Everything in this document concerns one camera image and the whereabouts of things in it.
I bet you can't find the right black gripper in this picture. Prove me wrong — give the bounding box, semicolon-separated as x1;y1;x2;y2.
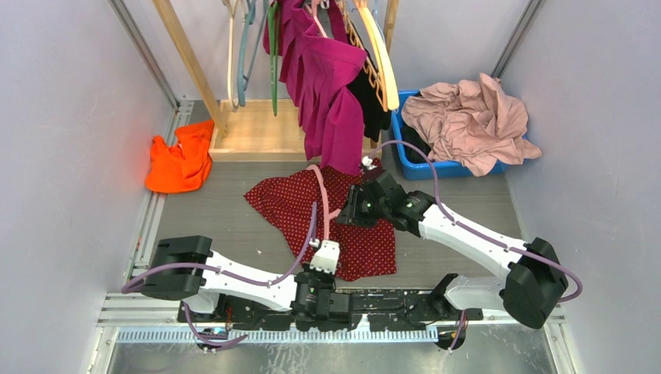
335;184;389;228

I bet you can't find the red dotted garment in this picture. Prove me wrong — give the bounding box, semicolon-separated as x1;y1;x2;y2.
244;166;397;281

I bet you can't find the pink plastic hanger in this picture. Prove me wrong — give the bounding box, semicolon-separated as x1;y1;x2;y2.
306;164;341;240

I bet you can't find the black skirt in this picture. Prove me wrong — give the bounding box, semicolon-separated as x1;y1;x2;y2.
341;33;391;146

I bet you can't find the magenta skirt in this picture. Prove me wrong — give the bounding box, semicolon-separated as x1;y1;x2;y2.
277;1;366;175

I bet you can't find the light blue hanger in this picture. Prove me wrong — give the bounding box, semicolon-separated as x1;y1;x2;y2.
368;0;385;40

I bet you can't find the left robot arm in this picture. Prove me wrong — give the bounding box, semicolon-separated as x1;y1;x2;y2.
136;235;353;323

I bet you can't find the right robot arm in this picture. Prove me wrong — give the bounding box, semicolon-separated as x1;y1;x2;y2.
335;168;569;329

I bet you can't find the light wooden hanger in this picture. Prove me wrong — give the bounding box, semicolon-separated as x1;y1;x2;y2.
353;0;400;111

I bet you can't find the wooden hanger rack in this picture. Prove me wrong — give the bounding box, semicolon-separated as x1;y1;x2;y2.
153;1;398;162

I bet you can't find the cream hanger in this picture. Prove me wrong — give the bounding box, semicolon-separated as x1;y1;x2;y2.
221;0;240;112

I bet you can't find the teal blue hanger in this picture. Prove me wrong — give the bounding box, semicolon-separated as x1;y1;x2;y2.
236;0;269;107

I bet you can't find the green hanger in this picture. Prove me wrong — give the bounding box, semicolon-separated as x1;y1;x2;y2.
267;1;280;117

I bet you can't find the blue plastic bin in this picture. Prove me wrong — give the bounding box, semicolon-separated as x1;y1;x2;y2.
390;90;510;182

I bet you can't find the black garment in bin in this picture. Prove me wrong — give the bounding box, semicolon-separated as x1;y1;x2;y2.
401;124;432;164

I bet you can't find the pink garment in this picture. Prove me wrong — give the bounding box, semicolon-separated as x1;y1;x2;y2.
401;73;542;177

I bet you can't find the orange garment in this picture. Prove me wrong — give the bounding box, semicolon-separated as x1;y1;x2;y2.
145;120;215;194

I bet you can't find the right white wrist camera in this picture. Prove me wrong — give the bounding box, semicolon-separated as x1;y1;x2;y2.
361;156;376;172

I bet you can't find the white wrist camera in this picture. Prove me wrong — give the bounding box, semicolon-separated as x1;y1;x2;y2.
309;239;341;276
361;156;376;172

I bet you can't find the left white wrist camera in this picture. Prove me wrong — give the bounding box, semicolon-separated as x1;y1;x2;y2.
309;239;341;276

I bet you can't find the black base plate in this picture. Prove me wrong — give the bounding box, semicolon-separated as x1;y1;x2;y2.
190;288;460;332

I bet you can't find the aluminium rail frame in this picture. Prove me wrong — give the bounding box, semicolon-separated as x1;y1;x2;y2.
97;290;567;345

